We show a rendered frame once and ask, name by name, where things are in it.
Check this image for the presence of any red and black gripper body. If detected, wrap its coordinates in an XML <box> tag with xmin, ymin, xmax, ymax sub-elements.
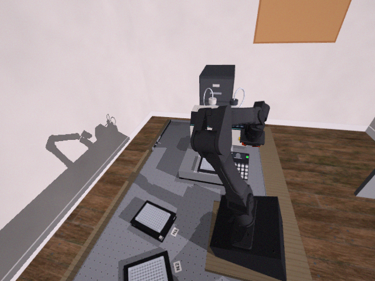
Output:
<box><xmin>240</xmin><ymin>129</ymin><xmax>265</xmax><ymax>146</ymax></box>

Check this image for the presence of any white well plate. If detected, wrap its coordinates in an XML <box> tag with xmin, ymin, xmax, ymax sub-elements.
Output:
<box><xmin>128</xmin><ymin>256</ymin><xmax>168</xmax><ymax>281</ymax></box>
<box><xmin>200</xmin><ymin>158</ymin><xmax>215</xmax><ymax>171</ymax></box>
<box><xmin>135</xmin><ymin>203</ymin><xmax>170</xmax><ymax>233</ymax></box>

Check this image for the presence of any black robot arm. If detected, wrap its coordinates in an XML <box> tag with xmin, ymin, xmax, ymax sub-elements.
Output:
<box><xmin>190</xmin><ymin>101</ymin><xmax>270</xmax><ymax>249</ymax></box>

